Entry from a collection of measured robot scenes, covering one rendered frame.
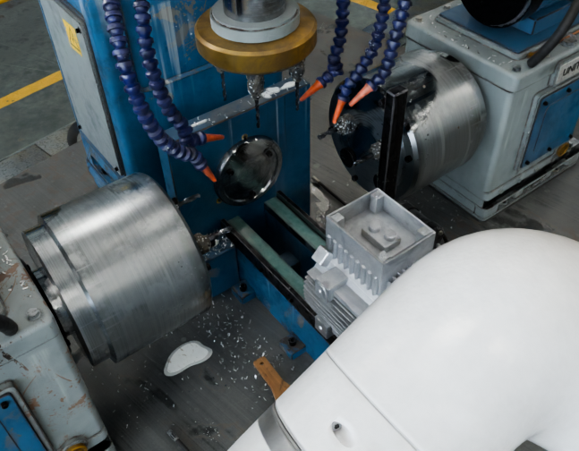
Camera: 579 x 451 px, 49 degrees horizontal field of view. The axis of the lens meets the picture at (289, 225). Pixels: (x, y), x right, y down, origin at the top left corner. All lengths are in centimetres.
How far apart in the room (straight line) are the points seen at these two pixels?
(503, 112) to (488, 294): 101
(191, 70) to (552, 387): 98
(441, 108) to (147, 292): 60
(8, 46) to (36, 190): 252
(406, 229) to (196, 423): 48
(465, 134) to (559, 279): 93
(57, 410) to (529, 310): 78
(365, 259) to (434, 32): 60
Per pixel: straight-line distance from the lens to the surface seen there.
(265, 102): 114
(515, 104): 128
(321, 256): 94
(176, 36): 114
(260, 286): 120
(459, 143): 121
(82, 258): 90
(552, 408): 30
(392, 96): 97
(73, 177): 161
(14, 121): 340
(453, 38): 132
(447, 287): 28
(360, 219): 95
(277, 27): 92
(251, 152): 116
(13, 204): 159
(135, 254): 90
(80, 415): 100
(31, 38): 410
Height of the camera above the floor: 177
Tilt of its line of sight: 45 degrees down
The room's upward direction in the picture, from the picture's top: 2 degrees counter-clockwise
